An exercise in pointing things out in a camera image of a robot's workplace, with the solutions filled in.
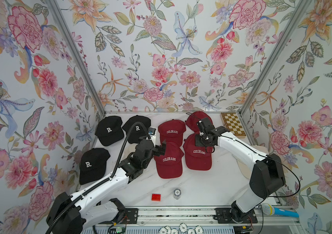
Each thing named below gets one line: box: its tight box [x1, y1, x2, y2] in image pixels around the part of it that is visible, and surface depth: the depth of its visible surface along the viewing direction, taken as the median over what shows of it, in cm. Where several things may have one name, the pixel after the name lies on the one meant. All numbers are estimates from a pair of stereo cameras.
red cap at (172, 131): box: [157, 118, 187, 147], surface depth 107 cm
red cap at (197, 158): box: [183, 133, 215, 171], surface depth 90 cm
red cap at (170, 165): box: [153, 141, 185, 179], surface depth 90 cm
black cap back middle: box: [122, 115, 152, 144], surface depth 112 cm
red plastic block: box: [151, 193, 162, 202], surface depth 81 cm
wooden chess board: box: [219, 112, 247, 139], surface depth 112 cm
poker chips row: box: [158, 222, 204, 234], surface depth 72 cm
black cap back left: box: [94, 116, 125, 147], surface depth 109 cm
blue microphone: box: [262, 203, 300, 218], surface depth 75 cm
